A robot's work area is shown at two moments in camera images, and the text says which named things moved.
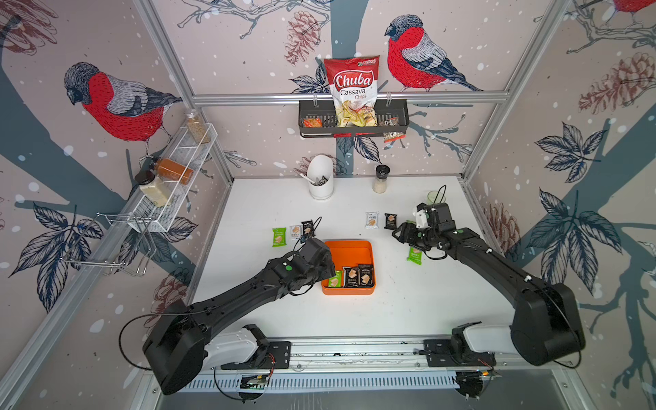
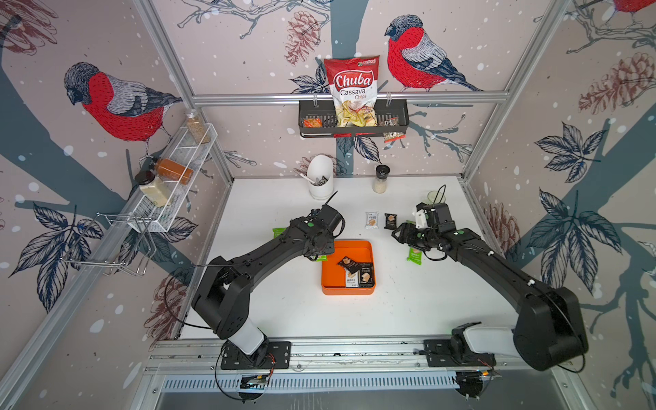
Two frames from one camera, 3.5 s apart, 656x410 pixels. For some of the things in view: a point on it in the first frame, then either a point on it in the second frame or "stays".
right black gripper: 405,235 stays
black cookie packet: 390,221 stays
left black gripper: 329,267 to 331,246
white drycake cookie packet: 371,220 stays
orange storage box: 350,254 stays
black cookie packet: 350,277 to 349,264
